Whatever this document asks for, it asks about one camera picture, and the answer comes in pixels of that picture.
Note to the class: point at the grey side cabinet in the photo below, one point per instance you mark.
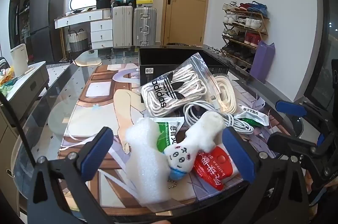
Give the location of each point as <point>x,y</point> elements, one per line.
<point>29,84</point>

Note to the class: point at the clear bag of white laces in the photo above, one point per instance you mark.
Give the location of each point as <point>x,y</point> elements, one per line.
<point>227,97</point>

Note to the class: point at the wooden shoe rack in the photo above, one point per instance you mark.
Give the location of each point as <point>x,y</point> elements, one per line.
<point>264,26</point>

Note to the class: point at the small white green sachet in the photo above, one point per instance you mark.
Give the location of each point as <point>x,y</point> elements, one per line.
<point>250,118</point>

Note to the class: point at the silver suitcase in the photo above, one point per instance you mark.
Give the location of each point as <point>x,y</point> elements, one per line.
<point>144,26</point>

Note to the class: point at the black cardboard box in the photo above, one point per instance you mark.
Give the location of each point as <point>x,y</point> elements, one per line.
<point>148,60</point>

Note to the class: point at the pile of snack packets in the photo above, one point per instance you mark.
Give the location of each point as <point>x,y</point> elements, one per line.
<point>6,80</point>

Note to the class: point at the black refrigerator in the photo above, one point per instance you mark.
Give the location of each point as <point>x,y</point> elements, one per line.
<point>46,18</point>

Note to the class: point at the purple bag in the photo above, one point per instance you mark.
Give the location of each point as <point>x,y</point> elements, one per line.
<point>261,63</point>

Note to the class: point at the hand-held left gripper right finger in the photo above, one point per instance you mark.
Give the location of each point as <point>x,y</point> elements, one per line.
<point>237,152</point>

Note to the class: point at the dark glass door cabinet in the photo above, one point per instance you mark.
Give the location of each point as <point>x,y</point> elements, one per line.
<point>22,2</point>

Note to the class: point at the white vanity desk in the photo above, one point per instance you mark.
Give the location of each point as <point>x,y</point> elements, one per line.
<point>100,28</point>

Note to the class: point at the green and white packet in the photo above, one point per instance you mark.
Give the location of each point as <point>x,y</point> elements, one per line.
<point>166,134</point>

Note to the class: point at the red plastic packet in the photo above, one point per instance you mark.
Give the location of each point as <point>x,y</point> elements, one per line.
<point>211,168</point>

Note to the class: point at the white suitcase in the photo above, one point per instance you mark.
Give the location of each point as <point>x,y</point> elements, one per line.
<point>122,26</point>

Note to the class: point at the white electric kettle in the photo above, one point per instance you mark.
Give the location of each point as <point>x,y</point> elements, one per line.
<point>19,60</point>

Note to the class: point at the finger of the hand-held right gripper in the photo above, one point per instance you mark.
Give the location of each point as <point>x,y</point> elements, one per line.
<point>290,108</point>
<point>287,143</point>

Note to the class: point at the black round box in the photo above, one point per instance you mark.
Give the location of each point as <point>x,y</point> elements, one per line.
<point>103,4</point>

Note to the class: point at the bag of laces black logo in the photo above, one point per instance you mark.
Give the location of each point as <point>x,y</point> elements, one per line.
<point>171,92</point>

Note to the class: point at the rows of shoes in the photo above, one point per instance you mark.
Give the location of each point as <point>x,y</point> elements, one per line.
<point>243,20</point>

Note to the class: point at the white foam piece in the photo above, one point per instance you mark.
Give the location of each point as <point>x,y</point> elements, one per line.
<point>145,160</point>

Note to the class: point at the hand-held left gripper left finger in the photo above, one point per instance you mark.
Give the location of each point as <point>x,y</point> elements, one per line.
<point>96,152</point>

